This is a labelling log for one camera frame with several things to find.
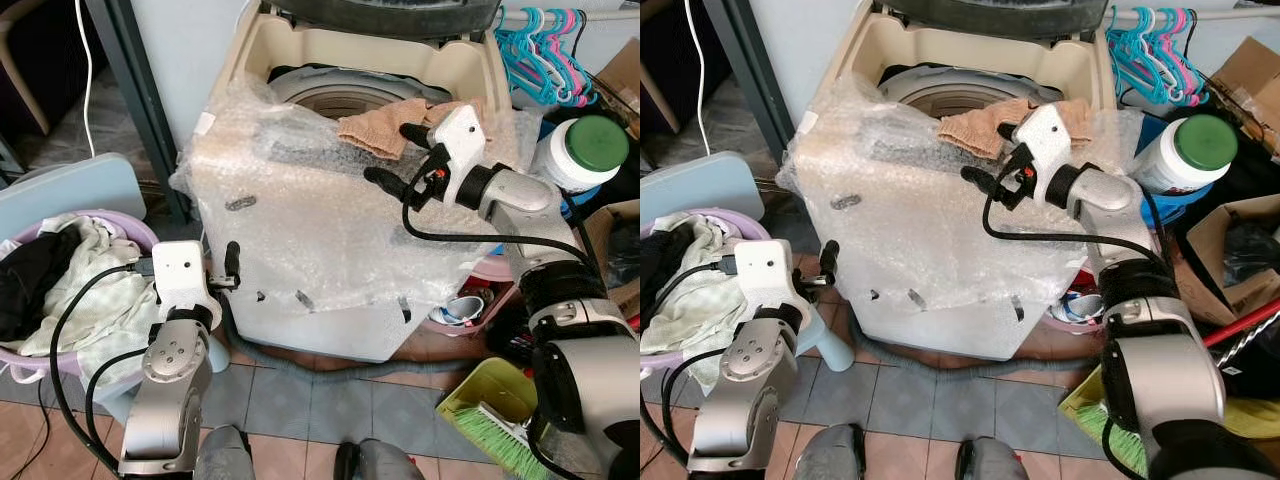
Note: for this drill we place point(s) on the pale white cloth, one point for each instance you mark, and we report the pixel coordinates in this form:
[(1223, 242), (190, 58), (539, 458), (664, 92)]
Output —
[(695, 300), (105, 300)]

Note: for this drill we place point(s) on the yellow plastic item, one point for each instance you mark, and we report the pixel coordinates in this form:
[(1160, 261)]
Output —
[(1255, 415)]

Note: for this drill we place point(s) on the grey door frame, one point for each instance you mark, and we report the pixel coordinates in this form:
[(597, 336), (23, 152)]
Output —
[(745, 80), (138, 100)]

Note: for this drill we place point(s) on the flat brown cardboard piece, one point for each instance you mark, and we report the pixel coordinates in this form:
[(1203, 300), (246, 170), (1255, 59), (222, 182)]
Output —
[(622, 75), (1250, 70)]

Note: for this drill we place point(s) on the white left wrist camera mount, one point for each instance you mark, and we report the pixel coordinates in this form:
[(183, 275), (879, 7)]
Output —
[(768, 275), (185, 275)]

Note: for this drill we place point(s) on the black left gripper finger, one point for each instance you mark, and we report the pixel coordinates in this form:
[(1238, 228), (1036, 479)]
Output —
[(233, 260), (828, 258)]

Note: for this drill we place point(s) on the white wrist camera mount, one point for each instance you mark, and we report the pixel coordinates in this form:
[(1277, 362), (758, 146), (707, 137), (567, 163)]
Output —
[(1045, 140), (185, 275), (462, 140), (768, 275)]

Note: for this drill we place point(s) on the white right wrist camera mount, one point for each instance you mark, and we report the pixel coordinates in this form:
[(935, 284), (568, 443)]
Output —
[(1045, 140), (462, 140)]

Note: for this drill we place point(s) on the black plastic bag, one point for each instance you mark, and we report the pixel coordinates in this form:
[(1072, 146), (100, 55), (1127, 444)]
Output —
[(1250, 255), (625, 255)]

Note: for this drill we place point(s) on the beige top-load washing machine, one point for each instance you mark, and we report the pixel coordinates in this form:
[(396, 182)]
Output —
[(900, 45), (300, 45)]

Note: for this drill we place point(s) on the white jar with green lid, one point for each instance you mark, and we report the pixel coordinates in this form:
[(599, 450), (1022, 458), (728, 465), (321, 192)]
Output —
[(1165, 160), (565, 160)]

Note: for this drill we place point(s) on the grey robot foot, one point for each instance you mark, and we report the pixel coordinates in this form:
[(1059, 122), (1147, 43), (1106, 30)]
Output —
[(225, 455), (830, 455), (385, 462), (995, 462)]

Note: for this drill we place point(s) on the grey left robot foot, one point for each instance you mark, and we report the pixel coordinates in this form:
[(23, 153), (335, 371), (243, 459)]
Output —
[(830, 455), (225, 455)]

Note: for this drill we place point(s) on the orange trousers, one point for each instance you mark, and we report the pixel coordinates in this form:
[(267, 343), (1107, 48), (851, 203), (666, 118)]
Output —
[(375, 130), (975, 132)]

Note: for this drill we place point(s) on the open cardboard box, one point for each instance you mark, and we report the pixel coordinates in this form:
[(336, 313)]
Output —
[(600, 225), (1205, 250)]

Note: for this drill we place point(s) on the dark grey washing machine lid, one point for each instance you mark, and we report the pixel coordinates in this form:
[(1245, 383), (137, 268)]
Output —
[(380, 15), (990, 15)]

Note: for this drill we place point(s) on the white and blue cup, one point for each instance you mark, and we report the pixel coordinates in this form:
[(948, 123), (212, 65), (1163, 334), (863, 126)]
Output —
[(462, 310), (1072, 308)]

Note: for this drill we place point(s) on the light blue plastic chair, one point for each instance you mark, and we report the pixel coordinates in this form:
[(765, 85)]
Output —
[(700, 185), (70, 190)]

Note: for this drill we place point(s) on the black garment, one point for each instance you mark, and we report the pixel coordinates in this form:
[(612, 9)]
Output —
[(655, 275), (35, 280)]

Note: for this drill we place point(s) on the teal plastic clothes hanger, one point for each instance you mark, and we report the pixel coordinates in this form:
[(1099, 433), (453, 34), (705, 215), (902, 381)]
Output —
[(510, 55), (1150, 62), (1120, 55), (540, 62)]

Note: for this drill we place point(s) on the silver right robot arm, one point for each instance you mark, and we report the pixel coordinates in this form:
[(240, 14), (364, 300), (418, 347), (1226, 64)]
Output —
[(590, 380), (1165, 385)]

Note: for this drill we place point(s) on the clear bubble wrap sheet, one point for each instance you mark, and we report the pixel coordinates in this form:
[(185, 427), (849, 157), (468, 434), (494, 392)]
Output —
[(900, 220), (300, 220)]

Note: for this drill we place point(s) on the purple plastic laundry basket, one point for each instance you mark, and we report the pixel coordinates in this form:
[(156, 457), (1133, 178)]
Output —
[(735, 235), (140, 232)]

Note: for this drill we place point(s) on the green bristle brush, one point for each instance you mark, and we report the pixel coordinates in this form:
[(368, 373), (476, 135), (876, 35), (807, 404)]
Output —
[(1115, 445), (500, 440)]

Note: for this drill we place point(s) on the silver hanger rail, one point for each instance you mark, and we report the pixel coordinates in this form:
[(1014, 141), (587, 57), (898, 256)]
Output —
[(1245, 14), (615, 14)]

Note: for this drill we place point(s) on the pink plastic basin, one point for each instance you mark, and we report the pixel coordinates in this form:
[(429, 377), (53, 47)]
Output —
[(1060, 328), (495, 272)]

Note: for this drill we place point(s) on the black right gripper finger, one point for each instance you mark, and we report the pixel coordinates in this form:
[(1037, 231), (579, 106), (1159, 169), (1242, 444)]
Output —
[(980, 180), (1013, 135), (385, 181), (417, 135)]

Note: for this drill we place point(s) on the pink plastic clothes hanger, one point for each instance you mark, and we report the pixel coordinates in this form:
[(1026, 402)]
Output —
[(580, 60), (1190, 60)]

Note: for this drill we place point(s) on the yellow-green dustpan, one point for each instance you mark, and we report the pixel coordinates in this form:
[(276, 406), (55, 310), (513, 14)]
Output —
[(490, 385), (1080, 400)]

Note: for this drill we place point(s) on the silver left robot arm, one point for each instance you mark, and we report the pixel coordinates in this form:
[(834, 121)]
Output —
[(165, 400), (740, 400)]

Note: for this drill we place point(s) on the grey right robot foot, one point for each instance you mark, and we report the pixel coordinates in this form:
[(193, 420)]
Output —
[(995, 462), (385, 462)]

